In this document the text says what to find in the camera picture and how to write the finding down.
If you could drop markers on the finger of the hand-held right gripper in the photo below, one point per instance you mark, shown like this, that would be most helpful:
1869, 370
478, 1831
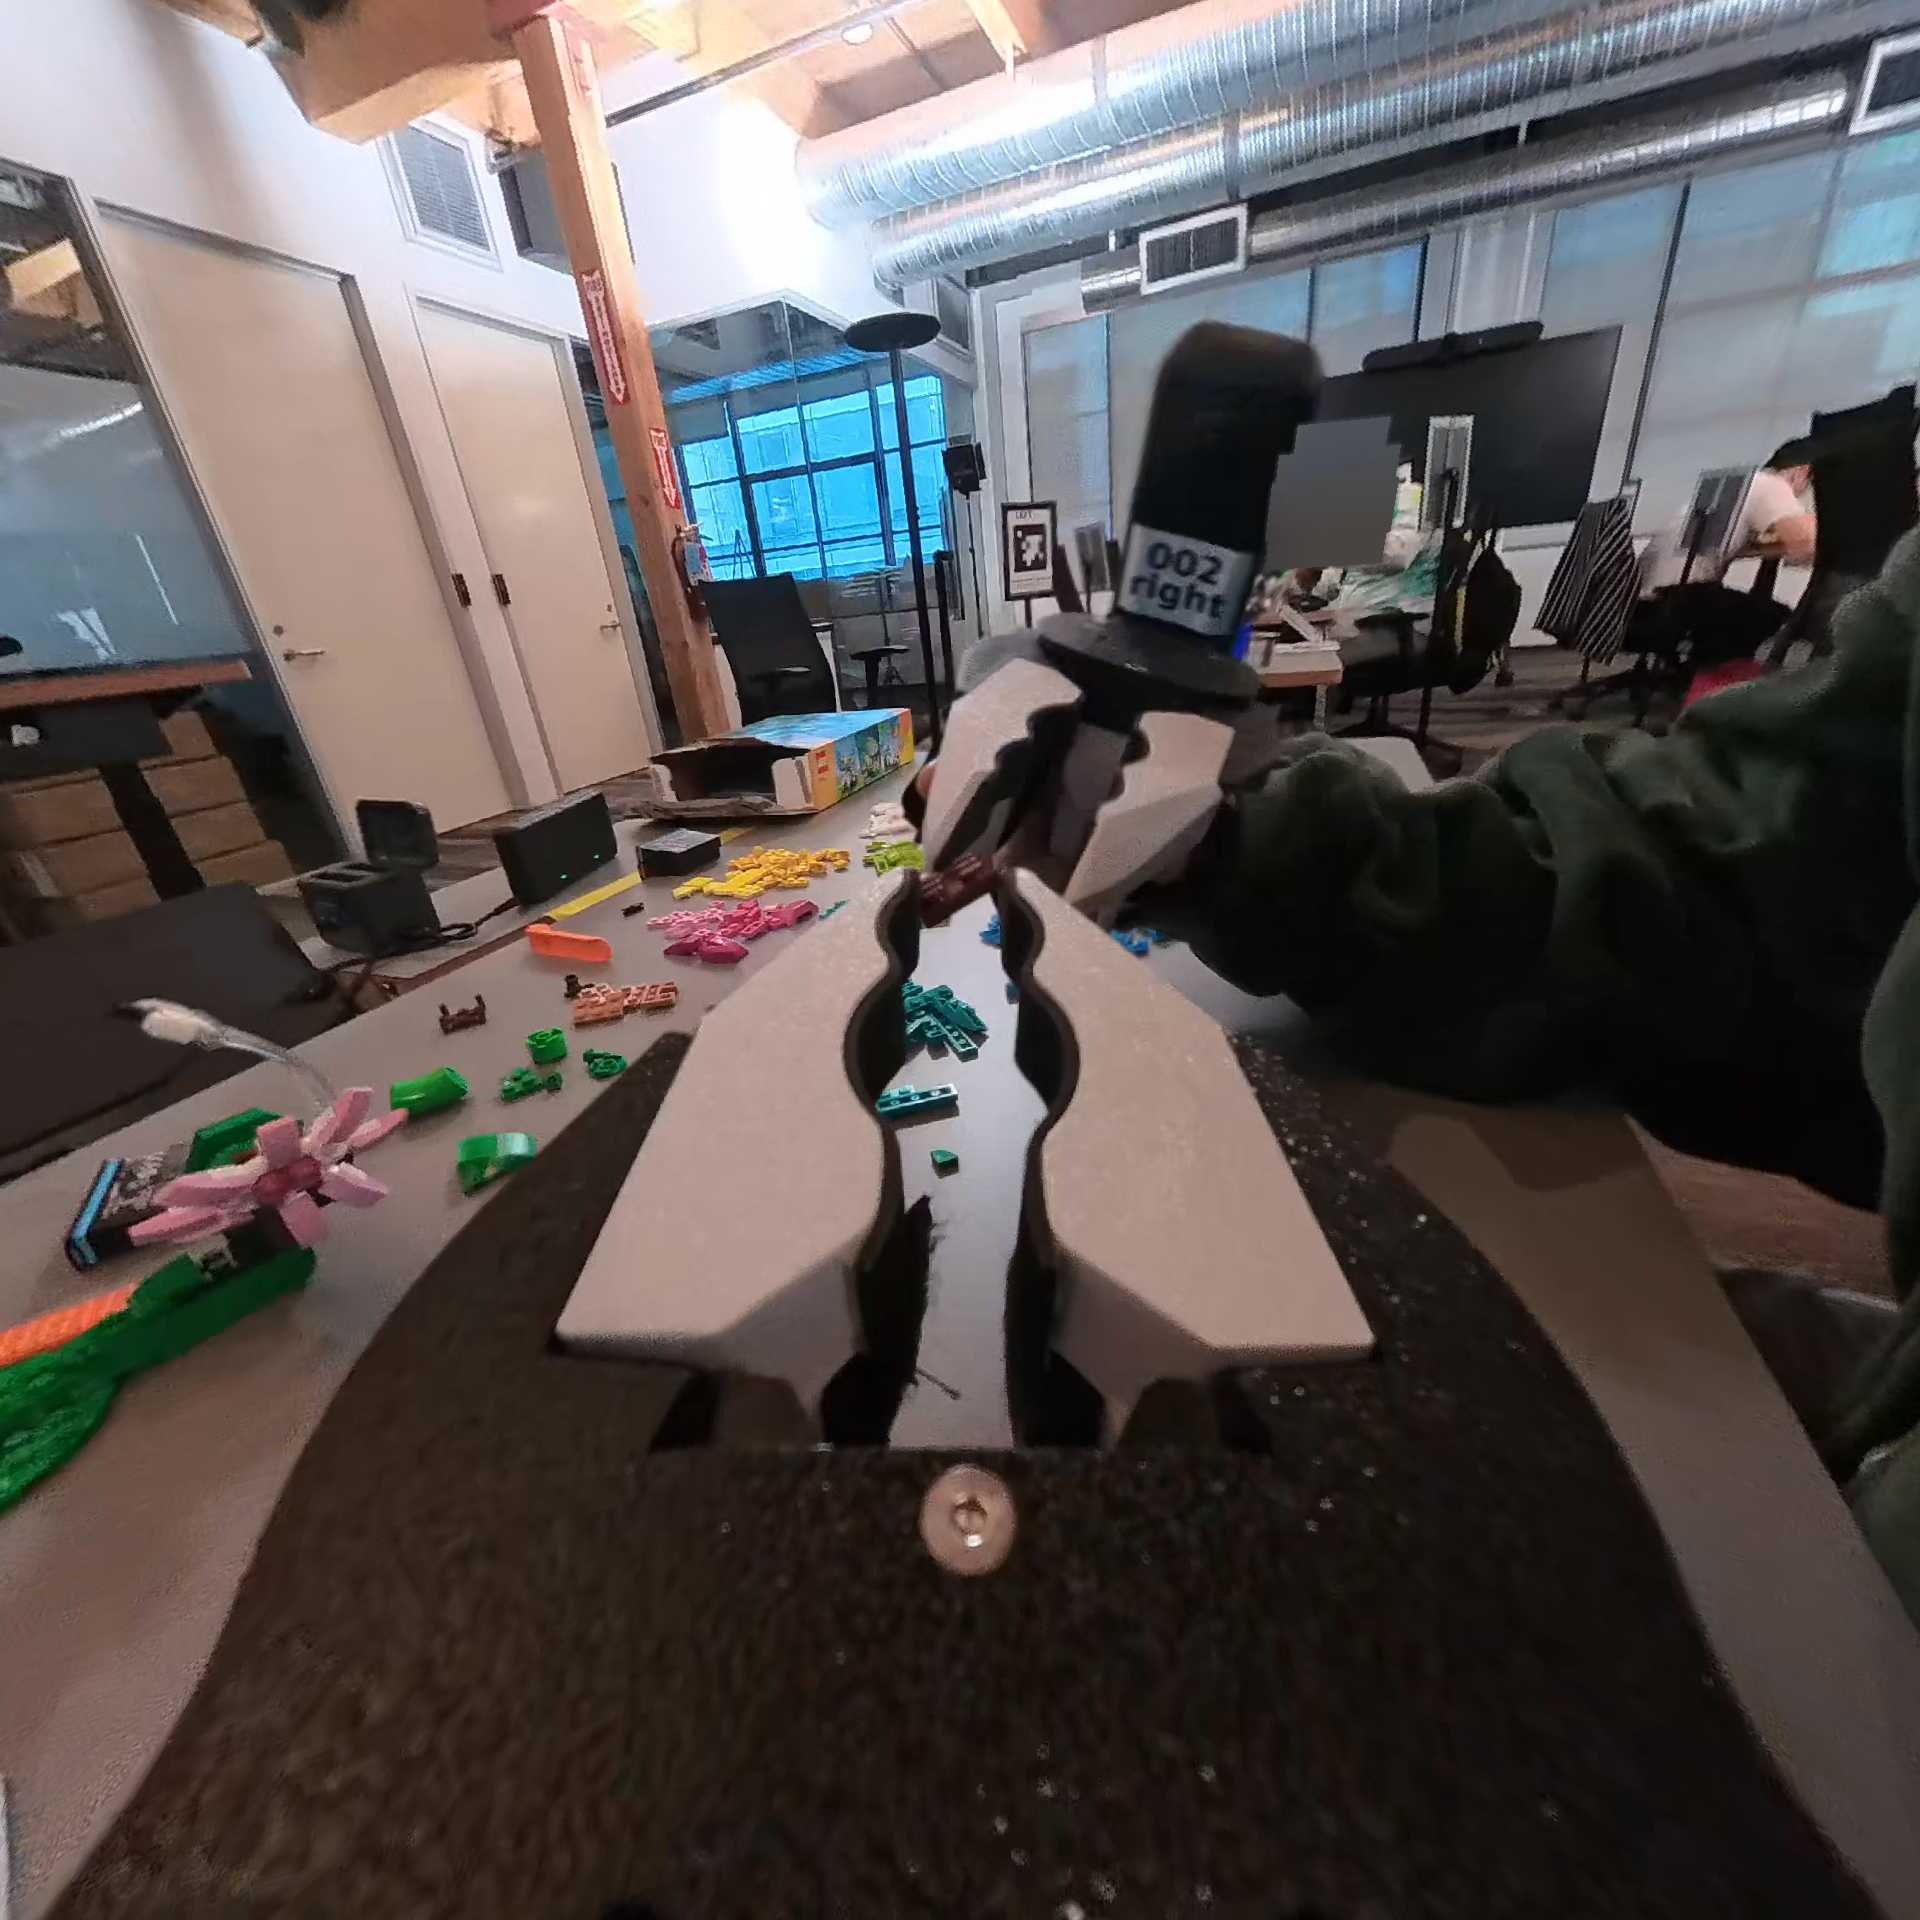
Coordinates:
1170, 810
973, 748

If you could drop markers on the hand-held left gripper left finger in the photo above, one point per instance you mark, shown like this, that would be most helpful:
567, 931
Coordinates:
750, 1140

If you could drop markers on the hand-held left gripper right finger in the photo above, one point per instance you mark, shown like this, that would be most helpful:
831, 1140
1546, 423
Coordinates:
1186, 1170

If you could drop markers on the brown lego piece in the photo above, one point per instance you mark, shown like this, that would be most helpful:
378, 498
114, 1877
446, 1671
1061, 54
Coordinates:
956, 893

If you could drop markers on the person's right forearm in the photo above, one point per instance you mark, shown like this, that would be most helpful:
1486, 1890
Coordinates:
1500, 900

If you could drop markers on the pile of white lego pieces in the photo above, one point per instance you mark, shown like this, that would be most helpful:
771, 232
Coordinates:
887, 819

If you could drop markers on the pile of lime lego pieces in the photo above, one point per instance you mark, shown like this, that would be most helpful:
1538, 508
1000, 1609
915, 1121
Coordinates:
895, 855

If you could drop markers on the teal lego plate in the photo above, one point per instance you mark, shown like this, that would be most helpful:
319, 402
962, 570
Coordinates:
915, 1101

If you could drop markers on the lego set box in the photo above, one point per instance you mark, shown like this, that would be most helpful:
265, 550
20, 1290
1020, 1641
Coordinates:
795, 757

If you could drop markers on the pile of coral lego pieces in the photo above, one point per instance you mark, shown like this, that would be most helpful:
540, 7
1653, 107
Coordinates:
622, 1000

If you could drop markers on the pile of pink lego pieces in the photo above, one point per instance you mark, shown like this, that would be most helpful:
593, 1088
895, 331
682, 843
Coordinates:
727, 928

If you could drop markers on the pile of teal lego pieces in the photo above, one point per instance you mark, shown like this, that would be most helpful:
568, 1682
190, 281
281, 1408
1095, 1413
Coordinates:
938, 1015

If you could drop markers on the dark green lego leaf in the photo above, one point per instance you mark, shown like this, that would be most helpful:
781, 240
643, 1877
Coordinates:
528, 1080

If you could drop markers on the pile of yellow lego pieces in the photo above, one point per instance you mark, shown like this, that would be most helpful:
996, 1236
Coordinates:
773, 870

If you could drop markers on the lego lily pad flower build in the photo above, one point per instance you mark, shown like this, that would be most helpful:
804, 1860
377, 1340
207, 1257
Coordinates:
91, 1350

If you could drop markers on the white air vent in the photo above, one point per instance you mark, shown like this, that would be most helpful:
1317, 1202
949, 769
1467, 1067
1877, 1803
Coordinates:
442, 186
1888, 78
1193, 248

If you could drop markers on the framed marker sign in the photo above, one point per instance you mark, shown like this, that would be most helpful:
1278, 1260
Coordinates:
1030, 547

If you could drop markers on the black office chair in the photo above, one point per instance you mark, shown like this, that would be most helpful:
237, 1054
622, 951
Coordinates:
773, 643

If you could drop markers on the black floor lamp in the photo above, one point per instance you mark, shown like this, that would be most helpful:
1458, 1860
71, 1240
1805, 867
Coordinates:
898, 508

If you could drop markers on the black speaker on stand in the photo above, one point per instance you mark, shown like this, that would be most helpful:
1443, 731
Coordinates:
962, 464

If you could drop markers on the orange brick separator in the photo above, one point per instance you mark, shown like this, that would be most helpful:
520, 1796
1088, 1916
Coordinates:
567, 943

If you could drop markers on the yellow paper strip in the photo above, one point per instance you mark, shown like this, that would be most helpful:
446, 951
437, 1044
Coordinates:
593, 900

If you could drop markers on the flat black box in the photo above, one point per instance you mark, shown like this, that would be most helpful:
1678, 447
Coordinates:
678, 850

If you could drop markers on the black backpack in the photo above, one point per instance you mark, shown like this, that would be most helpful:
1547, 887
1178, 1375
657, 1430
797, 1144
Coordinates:
1475, 598

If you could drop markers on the red fire extinguisher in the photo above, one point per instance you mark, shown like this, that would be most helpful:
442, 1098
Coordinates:
691, 553

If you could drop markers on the large black charging case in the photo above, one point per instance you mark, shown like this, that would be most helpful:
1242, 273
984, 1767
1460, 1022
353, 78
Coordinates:
555, 848

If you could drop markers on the striped garment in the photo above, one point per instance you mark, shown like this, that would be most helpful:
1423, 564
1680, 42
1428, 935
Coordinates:
1590, 578

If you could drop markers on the black charging dock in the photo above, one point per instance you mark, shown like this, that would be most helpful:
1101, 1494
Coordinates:
368, 908

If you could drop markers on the white door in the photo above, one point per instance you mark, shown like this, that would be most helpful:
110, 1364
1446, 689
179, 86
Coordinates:
518, 524
302, 538

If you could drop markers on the black side table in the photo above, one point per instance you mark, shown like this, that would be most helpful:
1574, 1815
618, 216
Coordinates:
137, 1018

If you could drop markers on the black box blue edge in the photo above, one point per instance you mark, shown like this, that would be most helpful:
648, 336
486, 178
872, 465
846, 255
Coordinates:
106, 1208

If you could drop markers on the person's green zip jacket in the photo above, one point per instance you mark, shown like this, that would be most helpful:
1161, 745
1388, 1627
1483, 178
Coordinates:
1895, 1350

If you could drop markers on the stack of cardboard boxes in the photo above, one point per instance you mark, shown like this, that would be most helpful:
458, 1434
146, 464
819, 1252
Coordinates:
91, 819

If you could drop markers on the wooden standing desk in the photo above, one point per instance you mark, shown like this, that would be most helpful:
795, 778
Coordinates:
122, 685

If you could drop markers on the silver air duct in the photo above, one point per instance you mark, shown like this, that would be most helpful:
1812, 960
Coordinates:
1274, 91
1350, 201

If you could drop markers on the large black wall monitor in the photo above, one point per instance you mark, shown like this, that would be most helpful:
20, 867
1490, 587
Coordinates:
1500, 437

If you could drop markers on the small brown lego bracket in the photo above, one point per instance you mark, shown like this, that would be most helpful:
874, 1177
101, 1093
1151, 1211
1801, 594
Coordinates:
463, 1015

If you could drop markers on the wooden post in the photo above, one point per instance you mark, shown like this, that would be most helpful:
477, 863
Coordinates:
615, 377

